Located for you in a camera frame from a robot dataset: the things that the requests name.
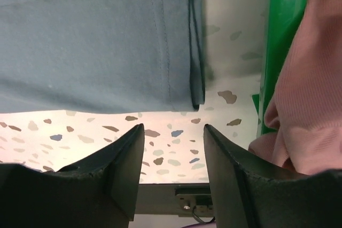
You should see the green plastic bin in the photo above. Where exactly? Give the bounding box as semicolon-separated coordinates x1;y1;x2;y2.
252;0;307;136

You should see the crumpled pink t-shirt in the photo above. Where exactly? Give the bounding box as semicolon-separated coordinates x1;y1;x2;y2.
248;0;341;175

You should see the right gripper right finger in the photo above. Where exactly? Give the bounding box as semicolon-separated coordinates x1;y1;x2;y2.
204;124;341;228

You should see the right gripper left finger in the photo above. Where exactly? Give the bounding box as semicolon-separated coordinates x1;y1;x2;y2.
1;124;144;227

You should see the blue-grey t-shirt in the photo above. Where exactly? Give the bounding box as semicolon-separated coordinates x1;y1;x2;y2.
1;0;205;114

